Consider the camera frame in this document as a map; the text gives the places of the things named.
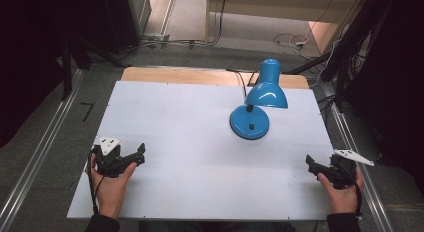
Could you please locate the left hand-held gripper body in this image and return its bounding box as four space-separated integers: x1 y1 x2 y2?
89 136 138 179

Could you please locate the grey power strip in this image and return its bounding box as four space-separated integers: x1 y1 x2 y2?
142 33 171 49

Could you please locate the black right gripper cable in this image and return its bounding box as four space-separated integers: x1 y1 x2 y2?
343 161 365 220

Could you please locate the white floor cable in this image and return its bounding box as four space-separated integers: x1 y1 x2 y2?
272 32 312 54

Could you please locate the person's left hand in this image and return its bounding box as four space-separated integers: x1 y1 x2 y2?
84 154 138 220

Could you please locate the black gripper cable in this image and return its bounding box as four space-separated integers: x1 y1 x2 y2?
343 161 365 220
86 151 106 216

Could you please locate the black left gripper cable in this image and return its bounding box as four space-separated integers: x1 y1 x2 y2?
86 151 106 216

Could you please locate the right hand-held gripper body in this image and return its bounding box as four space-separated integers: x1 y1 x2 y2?
327 149 375 190

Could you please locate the black lamp cable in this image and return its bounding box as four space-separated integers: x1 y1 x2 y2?
225 68 260 98

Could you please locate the person's right hand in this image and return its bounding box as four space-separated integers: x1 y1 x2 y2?
316 166 365 215

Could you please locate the black cabinet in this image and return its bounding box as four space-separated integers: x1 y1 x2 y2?
84 0 153 55

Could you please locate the light wooden furniture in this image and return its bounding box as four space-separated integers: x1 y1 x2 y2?
205 0 368 55

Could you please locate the aluminium floor rail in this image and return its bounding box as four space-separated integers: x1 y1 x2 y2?
321 81 396 232
0 69 84 232

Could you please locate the blue desk lamp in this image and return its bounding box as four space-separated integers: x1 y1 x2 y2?
229 57 289 141

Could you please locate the white table board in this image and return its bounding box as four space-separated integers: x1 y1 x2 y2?
66 80 338 222

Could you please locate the bundle of black cables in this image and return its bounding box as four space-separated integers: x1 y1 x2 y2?
284 0 384 108

